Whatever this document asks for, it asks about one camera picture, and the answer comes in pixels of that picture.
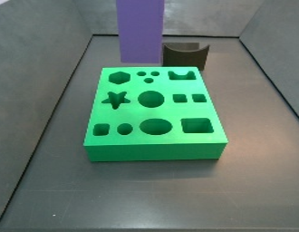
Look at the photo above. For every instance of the purple flat gripper finger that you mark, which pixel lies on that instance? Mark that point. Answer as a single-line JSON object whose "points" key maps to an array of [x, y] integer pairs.
{"points": [[140, 30]]}

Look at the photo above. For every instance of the black arch object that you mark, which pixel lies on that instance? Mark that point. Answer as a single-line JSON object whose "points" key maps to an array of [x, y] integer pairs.
{"points": [[184, 54]]}

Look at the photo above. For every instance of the green shape sorter block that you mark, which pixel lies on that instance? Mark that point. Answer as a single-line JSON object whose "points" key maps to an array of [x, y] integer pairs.
{"points": [[153, 114]]}

